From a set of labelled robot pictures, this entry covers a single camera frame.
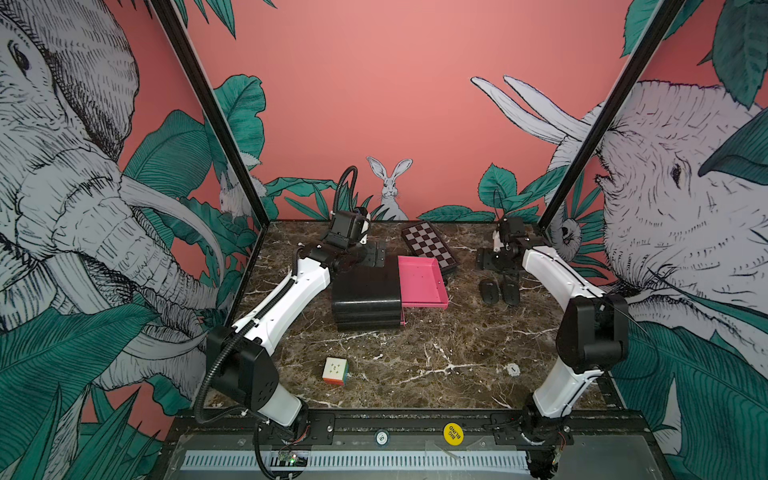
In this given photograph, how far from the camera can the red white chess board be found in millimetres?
1068

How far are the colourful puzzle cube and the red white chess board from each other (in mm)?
468

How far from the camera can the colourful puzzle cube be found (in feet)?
2.61
